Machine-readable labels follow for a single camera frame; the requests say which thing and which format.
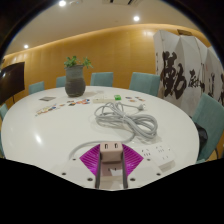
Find white calligraphy folding screen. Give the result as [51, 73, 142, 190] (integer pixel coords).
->
[152, 29, 224, 118]

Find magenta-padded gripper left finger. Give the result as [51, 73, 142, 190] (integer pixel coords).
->
[60, 143, 102, 190]

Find group of ceiling lights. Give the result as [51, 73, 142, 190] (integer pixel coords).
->
[22, 0, 141, 50]

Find group of teal chairs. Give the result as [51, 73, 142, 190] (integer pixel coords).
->
[0, 70, 162, 158]

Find ceiling air vent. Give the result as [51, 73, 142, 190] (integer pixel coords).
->
[101, 0, 135, 6]

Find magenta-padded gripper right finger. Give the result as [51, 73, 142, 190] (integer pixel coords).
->
[121, 143, 163, 190]

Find small beige charger block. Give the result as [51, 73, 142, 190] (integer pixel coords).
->
[99, 141, 124, 164]

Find black wall screen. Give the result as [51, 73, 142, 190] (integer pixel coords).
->
[0, 61, 26, 106]

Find small white power strip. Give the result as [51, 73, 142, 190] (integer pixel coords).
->
[92, 96, 115, 104]

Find colourful small cards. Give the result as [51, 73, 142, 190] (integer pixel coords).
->
[34, 98, 91, 117]
[124, 95, 146, 103]

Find grey coiled power cable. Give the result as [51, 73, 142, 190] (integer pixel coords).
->
[68, 100, 159, 160]

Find small grey card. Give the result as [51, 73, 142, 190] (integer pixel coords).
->
[38, 96, 57, 102]

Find potted plant in grey vase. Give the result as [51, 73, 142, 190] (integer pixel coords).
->
[63, 55, 94, 98]

